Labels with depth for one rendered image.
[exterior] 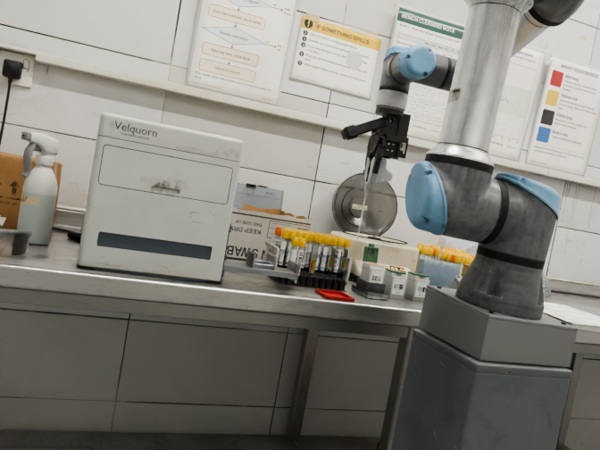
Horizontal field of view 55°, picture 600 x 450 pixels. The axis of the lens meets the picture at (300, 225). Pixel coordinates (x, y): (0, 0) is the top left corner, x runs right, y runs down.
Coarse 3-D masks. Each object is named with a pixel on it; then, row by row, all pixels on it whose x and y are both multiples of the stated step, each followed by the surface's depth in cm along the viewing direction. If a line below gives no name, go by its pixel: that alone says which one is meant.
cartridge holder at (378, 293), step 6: (360, 282) 138; (366, 282) 135; (372, 282) 135; (354, 288) 139; (360, 288) 137; (366, 288) 135; (372, 288) 135; (378, 288) 136; (384, 288) 136; (366, 294) 134; (372, 294) 133; (378, 294) 134; (384, 294) 135
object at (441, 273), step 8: (424, 264) 148; (432, 264) 148; (440, 264) 149; (448, 264) 149; (456, 264) 151; (424, 272) 148; (432, 272) 149; (440, 272) 149; (448, 272) 149; (456, 272) 150; (432, 280) 149; (440, 280) 149; (448, 280) 150
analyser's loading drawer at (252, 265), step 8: (248, 256) 125; (272, 256) 124; (224, 264) 119; (232, 264) 121; (240, 264) 123; (248, 264) 124; (256, 264) 122; (264, 264) 122; (272, 264) 123; (288, 264) 130; (296, 264) 125; (248, 272) 121; (256, 272) 122; (264, 272) 122; (272, 272) 123; (280, 272) 123; (288, 272) 124; (296, 272) 124; (296, 280) 125
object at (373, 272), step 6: (366, 264) 137; (372, 264) 136; (378, 264) 138; (366, 270) 137; (372, 270) 135; (378, 270) 136; (384, 270) 136; (366, 276) 136; (372, 276) 135; (378, 276) 136; (384, 276) 136; (378, 282) 136
